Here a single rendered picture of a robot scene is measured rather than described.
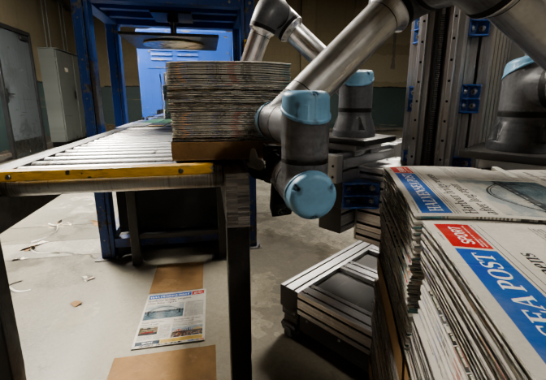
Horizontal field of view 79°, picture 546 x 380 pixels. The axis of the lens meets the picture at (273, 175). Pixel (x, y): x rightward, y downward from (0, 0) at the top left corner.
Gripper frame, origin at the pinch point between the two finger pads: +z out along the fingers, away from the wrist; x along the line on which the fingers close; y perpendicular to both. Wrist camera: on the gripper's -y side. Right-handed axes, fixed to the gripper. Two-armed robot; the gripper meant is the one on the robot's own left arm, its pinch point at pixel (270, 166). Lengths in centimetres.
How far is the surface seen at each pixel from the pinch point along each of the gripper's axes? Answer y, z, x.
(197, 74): 22.0, 0.2, 17.1
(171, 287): -78, 82, 37
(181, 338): -78, 41, 29
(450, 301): 1, -61, -3
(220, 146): 5.6, -1.7, 12.4
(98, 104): 14, 122, 74
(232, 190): -1.9, -13.8, 10.6
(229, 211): -6.4, -13.8, 11.4
